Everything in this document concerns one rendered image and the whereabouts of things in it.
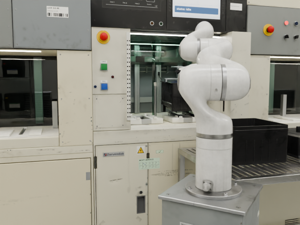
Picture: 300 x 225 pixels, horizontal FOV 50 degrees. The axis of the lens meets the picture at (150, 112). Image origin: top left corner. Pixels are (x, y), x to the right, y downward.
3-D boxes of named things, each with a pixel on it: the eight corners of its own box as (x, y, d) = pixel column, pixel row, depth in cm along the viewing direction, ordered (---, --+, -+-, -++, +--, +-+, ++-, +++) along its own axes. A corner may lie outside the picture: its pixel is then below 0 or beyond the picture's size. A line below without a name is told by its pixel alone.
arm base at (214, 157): (233, 204, 97) (235, 143, 95) (176, 193, 106) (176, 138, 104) (247, 185, 113) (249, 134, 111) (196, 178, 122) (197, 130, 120)
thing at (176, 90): (168, 118, 199) (170, 66, 194) (158, 112, 218) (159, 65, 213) (204, 116, 206) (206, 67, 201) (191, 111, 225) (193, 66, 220)
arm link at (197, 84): (235, 139, 101) (237, 63, 99) (176, 138, 103) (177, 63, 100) (229, 133, 113) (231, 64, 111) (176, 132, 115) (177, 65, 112)
